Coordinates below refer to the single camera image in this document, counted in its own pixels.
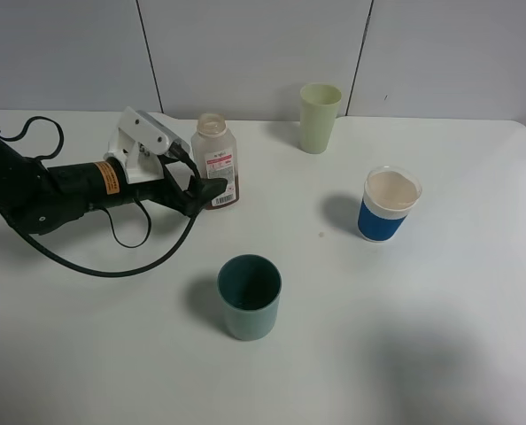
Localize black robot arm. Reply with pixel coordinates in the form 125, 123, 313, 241
0, 118, 227, 236

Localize black gripper orange label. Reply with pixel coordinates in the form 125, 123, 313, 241
10, 159, 228, 235

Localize black braided cable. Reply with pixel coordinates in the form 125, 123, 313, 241
0, 115, 202, 276

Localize clear plastic drink bottle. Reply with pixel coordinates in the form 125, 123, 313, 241
191, 112, 239, 210

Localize light green tall cup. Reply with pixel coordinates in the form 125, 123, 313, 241
299, 83, 342, 154

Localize blue sleeved paper cup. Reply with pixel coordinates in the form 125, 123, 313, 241
357, 166, 422, 243

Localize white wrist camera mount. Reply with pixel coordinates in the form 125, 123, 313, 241
104, 107, 190, 184

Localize teal green cup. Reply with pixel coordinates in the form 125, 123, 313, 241
217, 254, 282, 341

